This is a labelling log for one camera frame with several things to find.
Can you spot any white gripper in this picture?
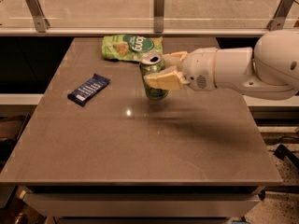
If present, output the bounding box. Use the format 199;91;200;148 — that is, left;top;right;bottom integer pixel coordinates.
144;48;218;91

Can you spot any green snack bag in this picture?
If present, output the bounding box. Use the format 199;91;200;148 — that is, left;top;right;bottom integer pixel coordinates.
102;35;163;62

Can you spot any middle metal bracket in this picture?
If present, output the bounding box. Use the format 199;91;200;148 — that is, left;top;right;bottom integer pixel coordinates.
153;0;164;33

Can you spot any left metal bracket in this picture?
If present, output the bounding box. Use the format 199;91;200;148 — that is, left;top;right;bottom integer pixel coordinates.
25;0;50;33

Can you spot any green soda can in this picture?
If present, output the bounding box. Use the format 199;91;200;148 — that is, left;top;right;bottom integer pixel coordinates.
139;51;168;100

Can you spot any right metal bracket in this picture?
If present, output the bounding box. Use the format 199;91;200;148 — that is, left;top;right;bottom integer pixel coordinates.
266;0;295;31

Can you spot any glass barrier panel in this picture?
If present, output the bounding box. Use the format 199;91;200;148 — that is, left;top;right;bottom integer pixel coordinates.
0;0;280;30

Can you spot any blue candy bar wrapper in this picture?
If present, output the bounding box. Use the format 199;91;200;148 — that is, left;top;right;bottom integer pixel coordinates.
67;74;110;106

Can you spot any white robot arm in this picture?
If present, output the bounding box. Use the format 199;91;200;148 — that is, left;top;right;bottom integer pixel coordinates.
145;30;299;100

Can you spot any black cable on floor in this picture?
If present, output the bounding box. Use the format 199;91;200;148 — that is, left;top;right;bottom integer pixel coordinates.
268;135;299;170

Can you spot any metal bracket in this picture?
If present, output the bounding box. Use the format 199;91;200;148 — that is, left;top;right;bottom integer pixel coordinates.
153;0;164;33
266;0;295;31
25;0;50;33

